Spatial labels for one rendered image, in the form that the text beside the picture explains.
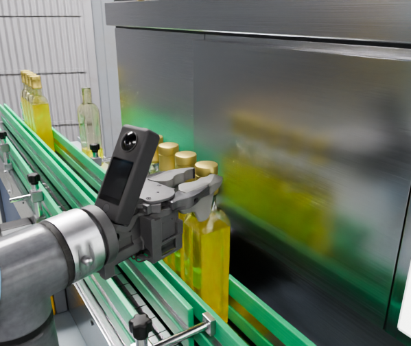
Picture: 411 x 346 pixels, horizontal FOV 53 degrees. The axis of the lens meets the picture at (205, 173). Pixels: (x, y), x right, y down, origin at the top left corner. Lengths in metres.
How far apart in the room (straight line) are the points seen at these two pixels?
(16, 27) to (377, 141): 3.52
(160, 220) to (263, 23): 0.34
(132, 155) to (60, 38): 3.35
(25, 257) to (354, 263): 0.41
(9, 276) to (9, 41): 3.51
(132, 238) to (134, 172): 0.09
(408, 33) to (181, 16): 0.48
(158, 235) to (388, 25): 0.36
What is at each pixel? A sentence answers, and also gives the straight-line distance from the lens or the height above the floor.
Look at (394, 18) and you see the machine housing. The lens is 0.53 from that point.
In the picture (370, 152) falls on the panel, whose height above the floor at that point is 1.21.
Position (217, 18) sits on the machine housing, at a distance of 0.77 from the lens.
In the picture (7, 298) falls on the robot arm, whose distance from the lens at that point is 0.42.
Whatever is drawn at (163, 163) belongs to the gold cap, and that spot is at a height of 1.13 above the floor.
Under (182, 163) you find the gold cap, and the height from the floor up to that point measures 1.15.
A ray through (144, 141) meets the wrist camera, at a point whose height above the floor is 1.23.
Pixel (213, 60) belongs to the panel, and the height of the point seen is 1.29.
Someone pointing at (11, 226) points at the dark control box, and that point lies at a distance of 1.23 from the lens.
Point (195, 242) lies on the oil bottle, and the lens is 0.63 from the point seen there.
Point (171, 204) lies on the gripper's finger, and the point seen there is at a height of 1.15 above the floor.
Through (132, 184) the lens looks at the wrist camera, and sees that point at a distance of 0.48.
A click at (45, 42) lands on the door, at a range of 3.83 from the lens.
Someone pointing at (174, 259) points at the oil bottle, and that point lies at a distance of 0.71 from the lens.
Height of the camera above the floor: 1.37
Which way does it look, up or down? 21 degrees down
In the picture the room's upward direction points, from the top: straight up
